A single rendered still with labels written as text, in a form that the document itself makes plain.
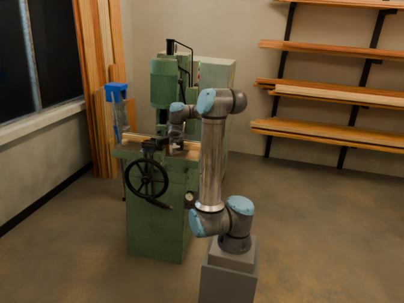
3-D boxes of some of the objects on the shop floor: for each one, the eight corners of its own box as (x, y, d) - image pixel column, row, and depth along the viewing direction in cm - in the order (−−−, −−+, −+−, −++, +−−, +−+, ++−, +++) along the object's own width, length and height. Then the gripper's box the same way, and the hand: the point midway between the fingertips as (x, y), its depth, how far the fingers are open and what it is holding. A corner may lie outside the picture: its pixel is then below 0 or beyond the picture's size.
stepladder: (118, 201, 312) (100, 85, 267) (128, 189, 335) (113, 80, 290) (133, 202, 309) (117, 85, 264) (142, 190, 332) (129, 80, 287)
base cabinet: (126, 254, 241) (123, 175, 213) (149, 213, 294) (150, 145, 266) (181, 265, 236) (186, 185, 208) (195, 221, 288) (201, 153, 260)
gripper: (183, 130, 185) (183, 146, 166) (183, 143, 189) (183, 160, 171) (168, 130, 185) (167, 146, 166) (169, 143, 189) (168, 160, 170)
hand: (170, 153), depth 169 cm, fingers closed
